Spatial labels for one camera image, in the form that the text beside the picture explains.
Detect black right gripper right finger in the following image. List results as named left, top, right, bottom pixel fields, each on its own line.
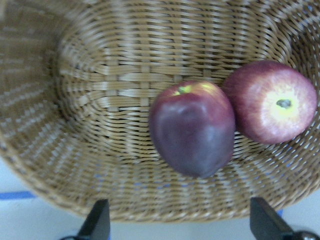
left=249, top=197, right=296, bottom=240

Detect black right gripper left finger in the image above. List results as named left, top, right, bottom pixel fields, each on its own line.
left=76, top=199, right=111, bottom=240

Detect red yellow apple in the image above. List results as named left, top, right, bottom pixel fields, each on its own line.
left=222, top=60, right=318, bottom=145

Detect dark red apple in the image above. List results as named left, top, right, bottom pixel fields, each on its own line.
left=148, top=81, right=236, bottom=178

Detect wicker basket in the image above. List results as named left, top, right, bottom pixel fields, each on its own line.
left=0, top=0, right=320, bottom=222

